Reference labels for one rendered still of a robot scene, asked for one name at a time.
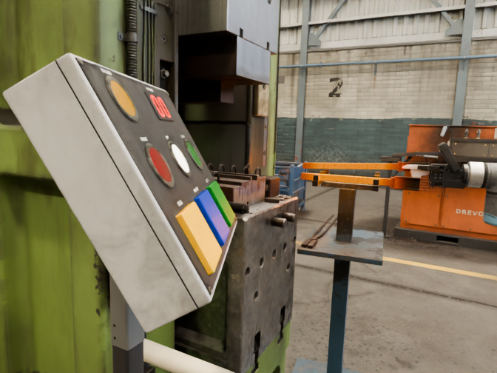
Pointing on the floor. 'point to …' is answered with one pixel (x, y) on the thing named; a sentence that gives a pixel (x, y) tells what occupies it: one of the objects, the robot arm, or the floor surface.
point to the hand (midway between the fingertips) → (406, 165)
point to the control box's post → (125, 334)
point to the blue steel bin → (292, 180)
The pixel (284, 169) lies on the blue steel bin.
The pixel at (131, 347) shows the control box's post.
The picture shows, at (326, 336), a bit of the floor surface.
